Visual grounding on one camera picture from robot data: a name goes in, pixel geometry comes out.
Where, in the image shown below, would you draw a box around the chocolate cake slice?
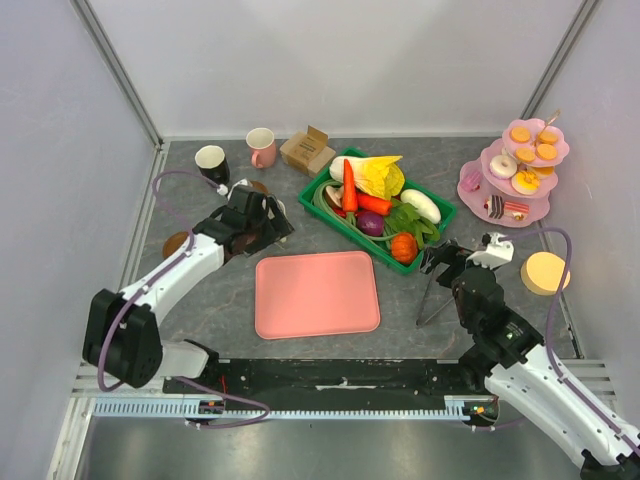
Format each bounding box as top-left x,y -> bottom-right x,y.
484,195 -> 505,219

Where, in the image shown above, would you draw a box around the pink macaron cake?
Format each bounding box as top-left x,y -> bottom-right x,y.
461,170 -> 483,193

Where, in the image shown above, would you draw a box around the red striped cake slice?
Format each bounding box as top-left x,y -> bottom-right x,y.
504,201 -> 529,221

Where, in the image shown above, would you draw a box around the brown saucer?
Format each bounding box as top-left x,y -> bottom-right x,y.
250,181 -> 269,194
162,231 -> 189,260

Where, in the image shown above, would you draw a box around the white glazed donut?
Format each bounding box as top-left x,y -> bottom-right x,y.
489,154 -> 518,180

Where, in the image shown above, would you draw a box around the yellow glazed donut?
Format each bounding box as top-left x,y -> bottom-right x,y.
511,170 -> 540,196

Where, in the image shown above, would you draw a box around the round biscuit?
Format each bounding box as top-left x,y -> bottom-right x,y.
509,126 -> 531,143
514,147 -> 537,164

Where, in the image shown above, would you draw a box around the biscuits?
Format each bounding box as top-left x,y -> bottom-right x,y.
535,128 -> 558,161

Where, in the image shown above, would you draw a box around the green mug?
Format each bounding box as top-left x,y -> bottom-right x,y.
276,198 -> 287,216

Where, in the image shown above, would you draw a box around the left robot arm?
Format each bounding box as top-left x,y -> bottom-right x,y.
82,185 -> 294,393

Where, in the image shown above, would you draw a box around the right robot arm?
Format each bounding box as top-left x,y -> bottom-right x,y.
420,234 -> 639,479

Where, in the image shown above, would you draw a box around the small orange pumpkin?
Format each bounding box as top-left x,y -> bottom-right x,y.
391,232 -> 418,265

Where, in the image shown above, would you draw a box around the white radish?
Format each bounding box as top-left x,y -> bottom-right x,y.
400,189 -> 441,224

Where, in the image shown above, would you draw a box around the green leafy vegetable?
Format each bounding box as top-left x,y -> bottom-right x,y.
385,198 -> 441,249

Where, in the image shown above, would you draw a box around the green long beans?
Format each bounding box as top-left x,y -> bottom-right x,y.
312,180 -> 397,243

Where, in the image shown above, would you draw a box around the black mug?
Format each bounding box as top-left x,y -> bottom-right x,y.
194,145 -> 230,185

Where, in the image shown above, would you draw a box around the pink mug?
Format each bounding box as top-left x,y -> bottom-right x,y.
246,127 -> 277,169

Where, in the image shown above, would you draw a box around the lying carrot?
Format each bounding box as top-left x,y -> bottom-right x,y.
356,192 -> 393,216

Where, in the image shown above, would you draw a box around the purple onion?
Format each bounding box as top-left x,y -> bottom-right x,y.
356,211 -> 385,237

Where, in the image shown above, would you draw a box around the mushroom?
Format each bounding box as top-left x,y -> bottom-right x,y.
324,186 -> 343,208

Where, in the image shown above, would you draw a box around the cardboard box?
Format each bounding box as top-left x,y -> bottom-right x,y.
280,126 -> 336,178

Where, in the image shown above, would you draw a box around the pink serving tray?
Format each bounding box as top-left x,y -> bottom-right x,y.
255,251 -> 381,340

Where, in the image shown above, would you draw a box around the pink three-tier cake stand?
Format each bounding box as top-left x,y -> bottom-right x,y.
457,110 -> 570,228

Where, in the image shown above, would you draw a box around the yellow round sponge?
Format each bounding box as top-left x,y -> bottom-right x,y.
520,251 -> 565,296

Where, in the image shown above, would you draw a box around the green vegetable crate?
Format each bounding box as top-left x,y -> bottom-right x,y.
299,149 -> 456,275

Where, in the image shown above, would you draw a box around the upright carrot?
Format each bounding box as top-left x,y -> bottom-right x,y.
342,159 -> 358,213

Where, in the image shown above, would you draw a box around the napa cabbage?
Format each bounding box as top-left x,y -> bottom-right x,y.
329,155 -> 405,200

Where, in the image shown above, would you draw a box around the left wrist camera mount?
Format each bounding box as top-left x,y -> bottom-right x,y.
215,179 -> 252,198

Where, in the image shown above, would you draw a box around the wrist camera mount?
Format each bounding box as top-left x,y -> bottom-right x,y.
215,179 -> 252,198
467,232 -> 514,270

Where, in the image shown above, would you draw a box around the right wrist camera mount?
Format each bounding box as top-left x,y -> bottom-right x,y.
467,232 -> 514,270

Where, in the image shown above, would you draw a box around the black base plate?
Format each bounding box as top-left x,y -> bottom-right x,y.
195,359 -> 490,412

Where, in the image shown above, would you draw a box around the white cable duct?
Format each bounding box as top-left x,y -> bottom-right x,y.
93,397 -> 471,421

